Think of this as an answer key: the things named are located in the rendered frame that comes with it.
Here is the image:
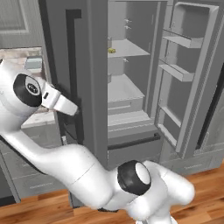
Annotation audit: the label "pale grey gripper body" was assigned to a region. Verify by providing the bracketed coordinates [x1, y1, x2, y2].
[52, 91, 80, 116]

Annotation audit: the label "closed grey fridge door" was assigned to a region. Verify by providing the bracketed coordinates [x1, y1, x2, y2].
[38, 0, 109, 172]

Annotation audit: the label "grey fridge shelf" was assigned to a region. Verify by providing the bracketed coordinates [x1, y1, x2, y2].
[108, 73, 145, 103]
[108, 38, 151, 59]

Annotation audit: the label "grey fridge crisper drawer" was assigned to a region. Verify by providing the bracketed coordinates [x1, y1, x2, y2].
[108, 97, 144, 116]

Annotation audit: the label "grey fridge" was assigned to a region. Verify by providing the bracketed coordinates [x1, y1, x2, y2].
[38, 0, 224, 208]

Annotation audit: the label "open grey fridge door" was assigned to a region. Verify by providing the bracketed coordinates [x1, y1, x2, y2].
[154, 0, 224, 159]

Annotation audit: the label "pale blue box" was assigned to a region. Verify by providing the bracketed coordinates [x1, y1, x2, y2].
[24, 55, 44, 71]

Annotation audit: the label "grey freezer drawer front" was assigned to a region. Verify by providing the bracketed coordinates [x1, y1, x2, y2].
[107, 132, 163, 170]

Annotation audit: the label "grey door shelf bin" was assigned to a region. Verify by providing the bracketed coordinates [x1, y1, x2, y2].
[157, 99, 182, 147]
[158, 58, 196, 83]
[162, 27, 205, 49]

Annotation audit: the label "black fridge door handle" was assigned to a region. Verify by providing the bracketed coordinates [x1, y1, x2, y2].
[66, 9, 85, 145]
[196, 62, 224, 151]

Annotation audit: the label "black freezer drawer handle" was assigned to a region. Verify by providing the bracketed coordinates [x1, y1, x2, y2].
[107, 132, 162, 151]

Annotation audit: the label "grey wall cupboard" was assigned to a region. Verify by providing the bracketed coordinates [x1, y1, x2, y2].
[0, 0, 44, 49]

